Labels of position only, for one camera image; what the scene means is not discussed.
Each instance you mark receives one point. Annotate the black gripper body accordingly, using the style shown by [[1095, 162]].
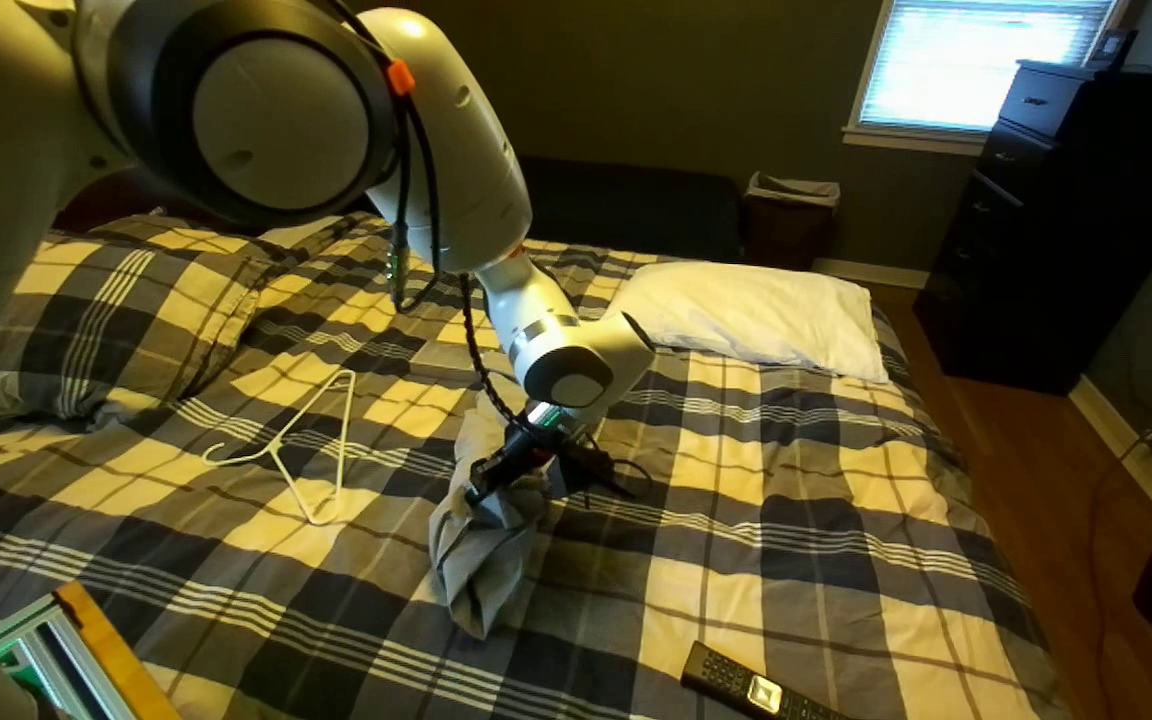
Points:
[[545, 453]]

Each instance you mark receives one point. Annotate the light blue cloth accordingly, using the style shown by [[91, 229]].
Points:
[[491, 560]]

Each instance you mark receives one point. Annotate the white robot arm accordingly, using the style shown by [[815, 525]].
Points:
[[269, 120]]

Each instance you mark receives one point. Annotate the white plastic clothes hanger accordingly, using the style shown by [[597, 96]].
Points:
[[340, 441]]

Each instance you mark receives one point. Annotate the plaid covered bed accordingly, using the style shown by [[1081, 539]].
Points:
[[763, 534]]

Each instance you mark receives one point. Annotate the white pillow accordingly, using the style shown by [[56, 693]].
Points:
[[763, 320]]

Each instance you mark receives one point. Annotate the black remote control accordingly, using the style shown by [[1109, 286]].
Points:
[[739, 682]]

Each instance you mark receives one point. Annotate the dark laundry hamper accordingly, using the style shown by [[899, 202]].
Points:
[[791, 220]]

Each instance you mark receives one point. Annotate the wooden board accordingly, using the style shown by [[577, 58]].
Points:
[[123, 655]]

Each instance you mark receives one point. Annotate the plaid pillow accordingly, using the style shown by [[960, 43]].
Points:
[[110, 320]]

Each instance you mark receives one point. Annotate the black dresser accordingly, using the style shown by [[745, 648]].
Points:
[[1081, 225]]

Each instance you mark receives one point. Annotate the bright window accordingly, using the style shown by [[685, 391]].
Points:
[[978, 61]]

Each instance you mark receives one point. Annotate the green metal frame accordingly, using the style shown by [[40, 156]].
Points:
[[39, 655]]

